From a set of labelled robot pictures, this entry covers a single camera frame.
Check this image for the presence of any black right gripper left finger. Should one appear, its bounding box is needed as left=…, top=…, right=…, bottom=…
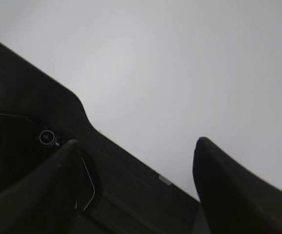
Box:
left=0, top=139, right=79, bottom=234

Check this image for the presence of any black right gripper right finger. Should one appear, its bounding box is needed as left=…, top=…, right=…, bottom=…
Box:
left=192, top=137, right=282, bottom=234

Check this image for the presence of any black robot base below table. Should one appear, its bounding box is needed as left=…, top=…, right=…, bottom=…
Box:
left=0, top=112, right=97, bottom=212

